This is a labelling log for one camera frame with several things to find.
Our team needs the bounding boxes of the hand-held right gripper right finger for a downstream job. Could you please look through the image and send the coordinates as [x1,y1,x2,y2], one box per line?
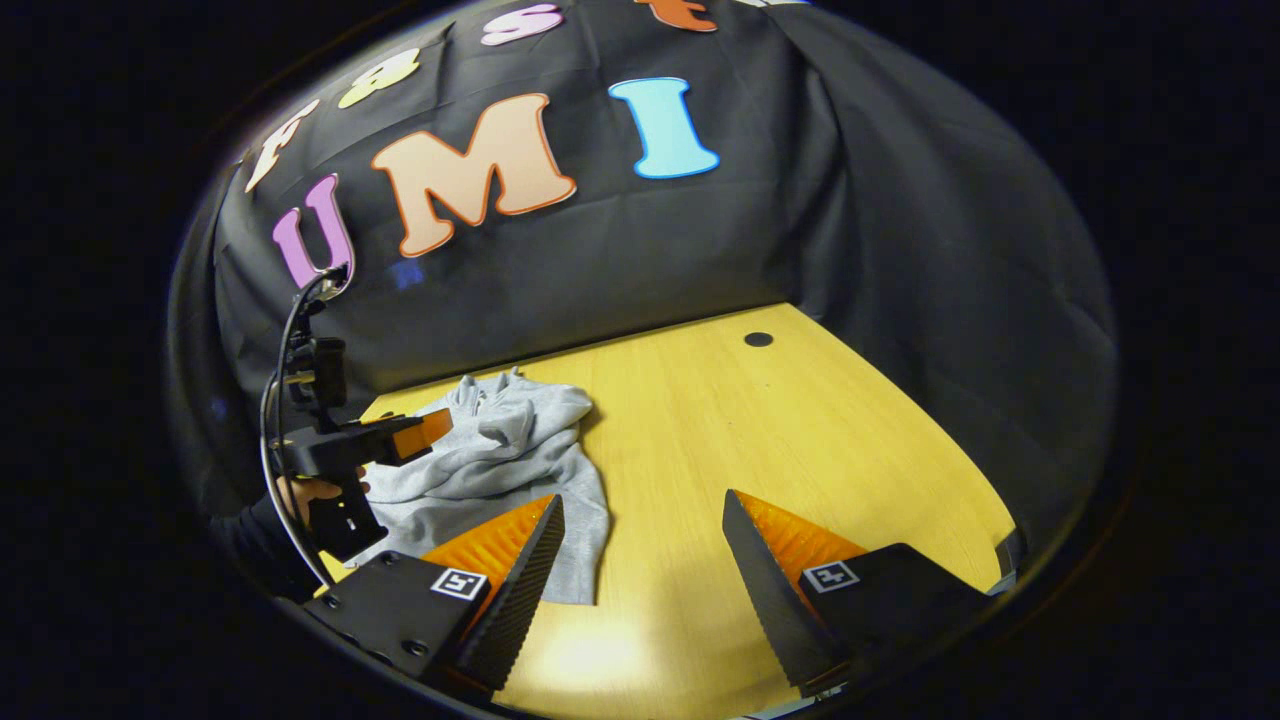
[722,488,1001,698]

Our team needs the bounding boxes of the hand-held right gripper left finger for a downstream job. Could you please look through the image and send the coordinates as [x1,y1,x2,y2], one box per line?
[305,493,567,697]

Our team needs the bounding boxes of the grey zip-neck sweatshirt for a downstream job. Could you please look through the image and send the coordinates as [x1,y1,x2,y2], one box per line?
[345,368,611,607]

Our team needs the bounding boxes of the black backdrop cloth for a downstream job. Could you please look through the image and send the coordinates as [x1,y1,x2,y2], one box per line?
[170,0,1119,561]

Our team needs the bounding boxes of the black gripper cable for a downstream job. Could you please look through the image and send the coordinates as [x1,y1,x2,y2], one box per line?
[258,262,357,591]

